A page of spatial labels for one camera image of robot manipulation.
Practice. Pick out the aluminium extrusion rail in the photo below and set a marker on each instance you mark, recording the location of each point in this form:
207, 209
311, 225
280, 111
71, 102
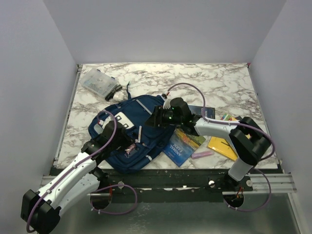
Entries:
212, 182

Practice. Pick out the purple highlighter marker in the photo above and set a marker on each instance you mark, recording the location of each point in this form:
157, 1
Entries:
202, 154

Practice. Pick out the Animal Farm book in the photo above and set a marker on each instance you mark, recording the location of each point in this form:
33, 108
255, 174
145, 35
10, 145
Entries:
181, 146

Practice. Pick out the blue white pen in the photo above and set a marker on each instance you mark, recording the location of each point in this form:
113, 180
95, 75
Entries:
139, 134

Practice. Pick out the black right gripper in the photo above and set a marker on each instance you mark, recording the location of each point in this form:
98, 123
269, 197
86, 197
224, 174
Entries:
156, 118

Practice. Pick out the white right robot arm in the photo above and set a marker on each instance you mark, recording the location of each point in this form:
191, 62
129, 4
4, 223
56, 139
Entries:
244, 136

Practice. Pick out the yellow notebook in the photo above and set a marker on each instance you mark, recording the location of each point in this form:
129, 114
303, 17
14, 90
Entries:
222, 147

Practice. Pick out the black mounting base plate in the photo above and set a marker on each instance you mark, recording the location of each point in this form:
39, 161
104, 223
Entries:
129, 194

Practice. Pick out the colourful children's book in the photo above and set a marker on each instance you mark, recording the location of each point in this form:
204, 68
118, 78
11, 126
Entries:
228, 117

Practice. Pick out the clear plastic organiser box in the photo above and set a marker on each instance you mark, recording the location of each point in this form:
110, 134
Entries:
98, 82

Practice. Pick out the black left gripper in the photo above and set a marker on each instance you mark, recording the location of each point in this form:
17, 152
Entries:
128, 141

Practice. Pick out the Nineteen Eighty-Four book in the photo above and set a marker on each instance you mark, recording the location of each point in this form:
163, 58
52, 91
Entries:
197, 110

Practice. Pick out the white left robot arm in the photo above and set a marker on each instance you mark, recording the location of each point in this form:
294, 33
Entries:
42, 210

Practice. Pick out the white cylindrical object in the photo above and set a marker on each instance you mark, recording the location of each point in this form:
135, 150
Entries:
118, 97

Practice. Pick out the navy blue student backpack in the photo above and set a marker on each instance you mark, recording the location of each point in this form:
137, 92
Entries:
128, 115

